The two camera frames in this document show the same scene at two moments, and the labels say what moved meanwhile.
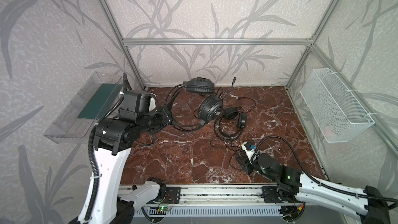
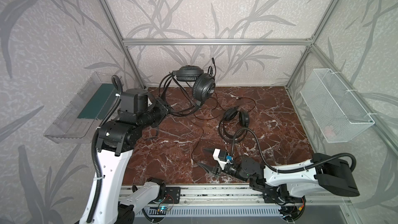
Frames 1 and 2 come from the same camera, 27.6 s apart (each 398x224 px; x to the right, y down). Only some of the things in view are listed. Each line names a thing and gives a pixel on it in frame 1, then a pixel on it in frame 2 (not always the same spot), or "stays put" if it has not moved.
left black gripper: (163, 117) → (162, 110)
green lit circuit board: (164, 208) stays put
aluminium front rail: (219, 194) stays put
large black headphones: (211, 106) → (199, 86)
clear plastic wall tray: (89, 106) stays put
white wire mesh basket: (339, 116) stays put
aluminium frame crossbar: (217, 41) stays put
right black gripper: (245, 161) → (216, 164)
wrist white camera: (249, 152) → (216, 156)
